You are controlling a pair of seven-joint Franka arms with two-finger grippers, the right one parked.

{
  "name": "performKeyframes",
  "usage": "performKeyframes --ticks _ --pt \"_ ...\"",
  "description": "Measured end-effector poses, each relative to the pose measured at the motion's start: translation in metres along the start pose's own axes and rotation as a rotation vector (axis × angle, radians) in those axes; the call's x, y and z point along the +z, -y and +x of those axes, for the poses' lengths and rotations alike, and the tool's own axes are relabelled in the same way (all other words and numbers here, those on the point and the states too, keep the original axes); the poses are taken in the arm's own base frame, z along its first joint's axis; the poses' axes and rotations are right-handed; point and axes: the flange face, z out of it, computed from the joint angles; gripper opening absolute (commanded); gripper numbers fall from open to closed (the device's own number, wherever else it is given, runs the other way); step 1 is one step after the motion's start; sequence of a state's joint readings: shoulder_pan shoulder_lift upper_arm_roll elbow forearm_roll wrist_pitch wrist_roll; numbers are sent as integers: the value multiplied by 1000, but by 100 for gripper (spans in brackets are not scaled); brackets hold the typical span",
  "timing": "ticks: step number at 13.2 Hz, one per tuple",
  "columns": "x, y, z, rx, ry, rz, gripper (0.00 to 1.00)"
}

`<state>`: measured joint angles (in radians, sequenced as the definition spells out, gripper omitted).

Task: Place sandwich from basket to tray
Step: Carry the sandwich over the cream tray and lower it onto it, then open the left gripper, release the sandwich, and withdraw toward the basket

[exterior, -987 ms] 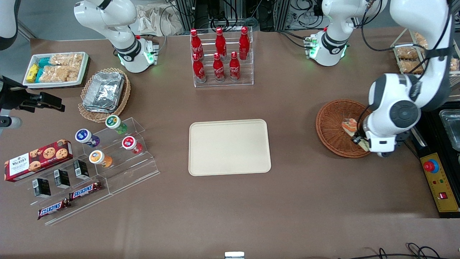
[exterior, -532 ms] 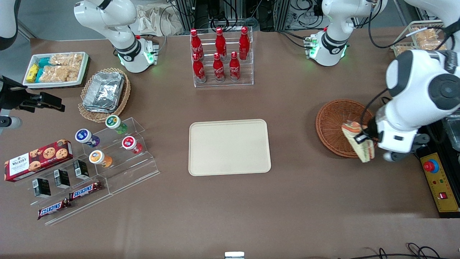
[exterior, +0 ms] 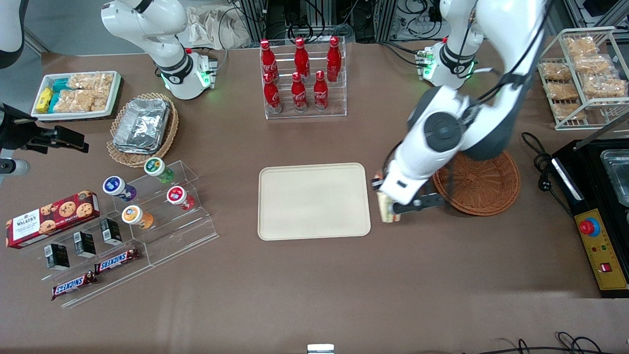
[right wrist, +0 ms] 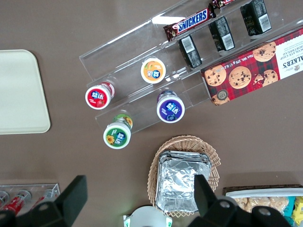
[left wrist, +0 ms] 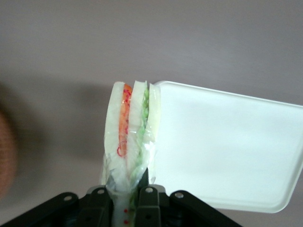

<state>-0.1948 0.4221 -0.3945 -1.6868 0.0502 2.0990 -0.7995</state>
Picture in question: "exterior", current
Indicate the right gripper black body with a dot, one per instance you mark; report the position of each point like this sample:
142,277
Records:
18,130

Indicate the sandwich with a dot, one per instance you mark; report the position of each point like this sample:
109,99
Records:
387,209

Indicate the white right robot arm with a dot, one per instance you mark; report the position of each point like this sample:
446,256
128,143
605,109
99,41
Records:
147,19

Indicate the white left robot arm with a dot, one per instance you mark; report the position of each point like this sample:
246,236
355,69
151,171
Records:
511,49

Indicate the brown round wicker basket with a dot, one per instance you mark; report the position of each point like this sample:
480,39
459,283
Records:
481,189

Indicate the beige plastic tray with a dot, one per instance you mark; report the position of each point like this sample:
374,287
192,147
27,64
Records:
314,201

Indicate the white rectangular snack tray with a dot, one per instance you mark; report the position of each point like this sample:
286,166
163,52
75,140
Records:
117,86

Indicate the light wicker oval basket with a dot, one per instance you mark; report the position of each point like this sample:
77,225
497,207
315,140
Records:
172,123

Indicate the rice crisp snack bag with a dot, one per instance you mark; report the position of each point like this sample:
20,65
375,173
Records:
93,83
71,102

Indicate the yellow snack pack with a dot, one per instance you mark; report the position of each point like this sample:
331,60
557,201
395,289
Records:
43,100

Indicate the teal snack pack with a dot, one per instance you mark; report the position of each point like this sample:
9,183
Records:
61,85
54,102

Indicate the purple lid gum can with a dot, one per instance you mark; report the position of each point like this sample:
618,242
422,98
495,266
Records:
113,186

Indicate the stack of foil trays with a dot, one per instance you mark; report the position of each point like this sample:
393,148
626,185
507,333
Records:
142,123

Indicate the red Walkers cookie box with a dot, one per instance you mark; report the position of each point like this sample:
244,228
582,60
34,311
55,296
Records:
49,221

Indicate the clear acrylic bottle rack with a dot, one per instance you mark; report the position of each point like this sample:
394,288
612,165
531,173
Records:
339,105

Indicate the green lid gum can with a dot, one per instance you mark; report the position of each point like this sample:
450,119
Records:
155,167

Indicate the orange lid gum can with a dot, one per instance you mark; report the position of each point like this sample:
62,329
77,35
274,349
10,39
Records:
132,215

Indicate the small black barcode box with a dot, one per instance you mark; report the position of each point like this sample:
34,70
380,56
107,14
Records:
111,231
85,244
58,256

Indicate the red cola bottle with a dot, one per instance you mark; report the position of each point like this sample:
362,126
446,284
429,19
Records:
271,96
268,59
298,93
301,56
334,54
320,91

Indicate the red lid gum can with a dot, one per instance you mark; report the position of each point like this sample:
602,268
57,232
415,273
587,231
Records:
175,195

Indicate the Snickers chocolate bar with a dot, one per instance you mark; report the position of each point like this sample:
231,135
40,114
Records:
117,260
73,285

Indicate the clear acrylic stepped display stand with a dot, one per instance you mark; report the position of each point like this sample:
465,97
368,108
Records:
196,231

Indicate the black machine with yellow panel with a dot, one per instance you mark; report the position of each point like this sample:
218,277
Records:
580,167

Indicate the red emergency stop button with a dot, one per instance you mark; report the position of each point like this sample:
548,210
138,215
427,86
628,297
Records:
588,226

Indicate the clear bagged crispy snack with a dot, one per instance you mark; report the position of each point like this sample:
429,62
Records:
580,46
604,87
555,71
592,64
570,112
562,91

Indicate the small white edge object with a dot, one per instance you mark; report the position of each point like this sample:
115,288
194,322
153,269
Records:
320,349

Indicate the beige plastic bag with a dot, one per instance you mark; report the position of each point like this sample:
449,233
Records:
206,24

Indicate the grey machine lever rod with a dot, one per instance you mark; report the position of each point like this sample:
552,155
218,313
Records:
602,130

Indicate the metal pan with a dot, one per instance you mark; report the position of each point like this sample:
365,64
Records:
616,172

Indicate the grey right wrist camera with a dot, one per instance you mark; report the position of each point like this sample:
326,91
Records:
14,167

